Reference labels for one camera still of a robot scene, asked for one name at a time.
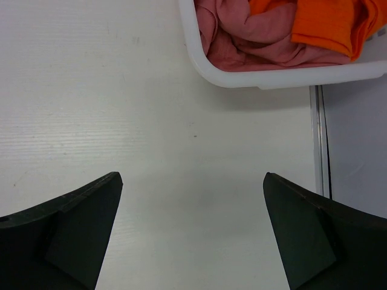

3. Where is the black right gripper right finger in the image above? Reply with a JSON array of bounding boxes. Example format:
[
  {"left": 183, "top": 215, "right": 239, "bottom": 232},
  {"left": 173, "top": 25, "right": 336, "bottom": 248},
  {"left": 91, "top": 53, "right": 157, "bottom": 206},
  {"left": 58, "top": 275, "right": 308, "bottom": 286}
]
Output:
[{"left": 263, "top": 173, "right": 386, "bottom": 289}]

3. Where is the dusty pink t shirt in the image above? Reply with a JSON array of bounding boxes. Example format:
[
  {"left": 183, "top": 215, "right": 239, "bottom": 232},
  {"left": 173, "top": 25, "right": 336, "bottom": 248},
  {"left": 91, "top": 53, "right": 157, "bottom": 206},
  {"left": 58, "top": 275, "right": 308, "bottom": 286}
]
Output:
[{"left": 194, "top": 1, "right": 350, "bottom": 72}]

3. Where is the aluminium table edge rail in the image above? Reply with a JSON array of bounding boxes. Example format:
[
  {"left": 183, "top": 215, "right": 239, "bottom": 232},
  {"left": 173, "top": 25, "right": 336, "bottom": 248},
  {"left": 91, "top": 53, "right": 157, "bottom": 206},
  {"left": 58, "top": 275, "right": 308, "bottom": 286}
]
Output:
[{"left": 309, "top": 85, "right": 332, "bottom": 199}]

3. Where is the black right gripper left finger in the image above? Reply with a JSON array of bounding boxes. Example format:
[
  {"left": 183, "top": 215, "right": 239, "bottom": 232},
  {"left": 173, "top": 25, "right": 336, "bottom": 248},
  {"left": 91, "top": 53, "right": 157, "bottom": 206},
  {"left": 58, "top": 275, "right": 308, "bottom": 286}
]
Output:
[{"left": 1, "top": 172, "right": 123, "bottom": 289}]

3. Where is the white plastic laundry basket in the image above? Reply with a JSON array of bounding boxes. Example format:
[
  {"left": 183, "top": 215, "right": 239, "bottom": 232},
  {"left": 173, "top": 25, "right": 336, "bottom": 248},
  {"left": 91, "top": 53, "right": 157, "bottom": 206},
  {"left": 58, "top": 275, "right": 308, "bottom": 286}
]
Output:
[{"left": 178, "top": 1, "right": 386, "bottom": 90}]

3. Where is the orange t shirt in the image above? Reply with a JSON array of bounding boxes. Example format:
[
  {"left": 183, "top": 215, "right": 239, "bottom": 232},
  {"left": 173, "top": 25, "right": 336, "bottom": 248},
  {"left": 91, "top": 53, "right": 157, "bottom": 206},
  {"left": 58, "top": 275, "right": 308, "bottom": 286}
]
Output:
[{"left": 249, "top": 0, "right": 386, "bottom": 62}]

